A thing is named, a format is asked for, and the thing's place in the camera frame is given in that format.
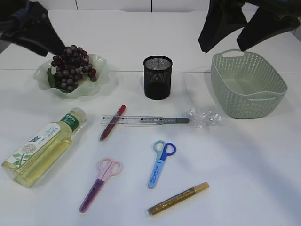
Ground clear plastic sheet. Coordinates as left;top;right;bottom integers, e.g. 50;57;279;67
185;108;222;128

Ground purple grape bunch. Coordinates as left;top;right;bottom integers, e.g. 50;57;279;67
47;45;97;93

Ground yellow tea bottle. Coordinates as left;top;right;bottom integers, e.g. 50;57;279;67
1;107;86;188

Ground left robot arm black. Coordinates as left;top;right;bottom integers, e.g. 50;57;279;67
0;0;65;57

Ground silver glitter marker pen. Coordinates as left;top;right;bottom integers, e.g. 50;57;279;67
139;117;190;125

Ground clear plastic ruler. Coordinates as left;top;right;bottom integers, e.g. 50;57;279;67
100;115;163;126

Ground black mesh pen holder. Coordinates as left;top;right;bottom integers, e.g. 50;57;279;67
143;55;173;100

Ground red marker pen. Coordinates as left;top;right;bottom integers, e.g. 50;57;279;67
99;105;126;142

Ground green wavy glass plate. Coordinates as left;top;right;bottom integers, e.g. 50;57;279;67
33;54;109;99

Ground gold glitter marker pen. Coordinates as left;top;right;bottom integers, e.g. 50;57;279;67
147;182;209;216

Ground green plastic woven basket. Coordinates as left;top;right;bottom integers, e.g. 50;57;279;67
211;51;288;119

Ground blue capped scissors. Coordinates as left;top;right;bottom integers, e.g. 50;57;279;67
148;140;176;189

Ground pink purple capped scissors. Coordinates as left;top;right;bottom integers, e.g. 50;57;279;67
79;158;123;213

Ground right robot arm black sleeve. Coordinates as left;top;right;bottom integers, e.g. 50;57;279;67
198;0;301;53

